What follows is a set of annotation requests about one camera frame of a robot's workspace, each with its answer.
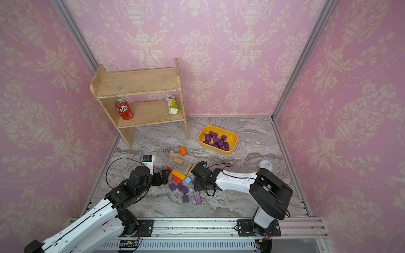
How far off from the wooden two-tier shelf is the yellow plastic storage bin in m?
0.12

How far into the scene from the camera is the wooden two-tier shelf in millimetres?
744

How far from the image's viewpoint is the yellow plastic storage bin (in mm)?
1004
